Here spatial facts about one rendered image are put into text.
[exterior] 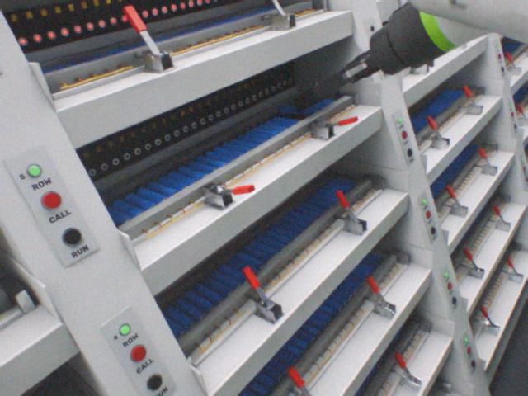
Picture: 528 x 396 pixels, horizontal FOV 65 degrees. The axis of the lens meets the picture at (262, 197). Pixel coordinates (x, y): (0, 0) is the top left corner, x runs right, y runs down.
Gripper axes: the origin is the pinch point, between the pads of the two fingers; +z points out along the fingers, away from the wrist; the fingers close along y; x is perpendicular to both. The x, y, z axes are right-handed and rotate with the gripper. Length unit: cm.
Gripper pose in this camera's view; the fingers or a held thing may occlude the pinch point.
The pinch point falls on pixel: (312, 96)
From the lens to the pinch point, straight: 83.4
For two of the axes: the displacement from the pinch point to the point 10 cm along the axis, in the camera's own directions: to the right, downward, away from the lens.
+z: -6.0, 2.3, 7.6
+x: 4.9, 8.6, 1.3
